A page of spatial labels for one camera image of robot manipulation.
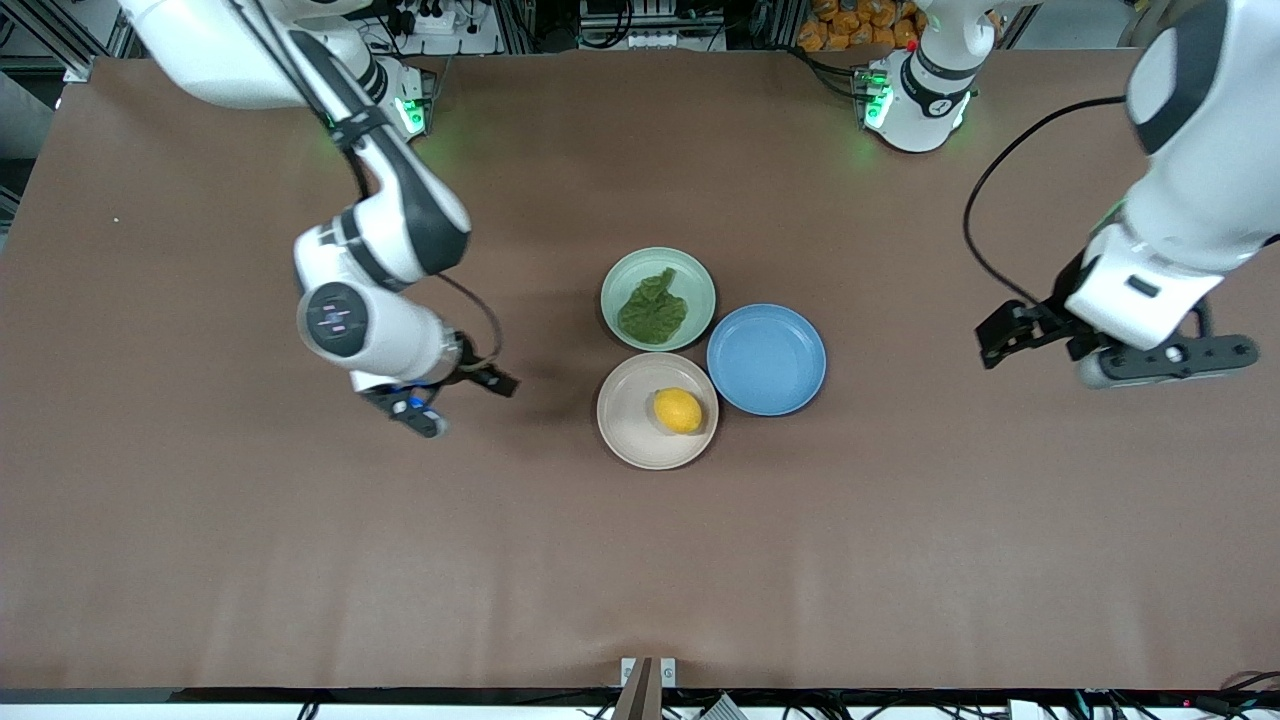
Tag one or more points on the metal table edge bracket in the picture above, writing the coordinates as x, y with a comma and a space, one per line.
647, 685

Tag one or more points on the green lettuce leaf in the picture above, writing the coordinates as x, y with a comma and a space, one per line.
652, 310

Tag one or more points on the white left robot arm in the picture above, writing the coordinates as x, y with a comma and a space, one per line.
1180, 200

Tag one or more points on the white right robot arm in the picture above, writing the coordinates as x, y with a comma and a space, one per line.
390, 220

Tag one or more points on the orange items pile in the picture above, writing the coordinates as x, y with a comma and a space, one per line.
850, 25

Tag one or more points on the beige plate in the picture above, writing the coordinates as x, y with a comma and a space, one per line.
630, 415

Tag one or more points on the mint green plate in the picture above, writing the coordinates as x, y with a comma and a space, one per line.
620, 285

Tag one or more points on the yellow lemon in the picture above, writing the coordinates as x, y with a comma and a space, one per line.
678, 410

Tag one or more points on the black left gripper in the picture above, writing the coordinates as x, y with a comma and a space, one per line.
1048, 322

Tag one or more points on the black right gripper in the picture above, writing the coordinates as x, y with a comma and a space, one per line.
470, 371

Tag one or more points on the white power strip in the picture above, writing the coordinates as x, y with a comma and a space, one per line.
435, 18

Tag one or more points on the blue plate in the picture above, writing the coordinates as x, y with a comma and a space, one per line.
766, 360

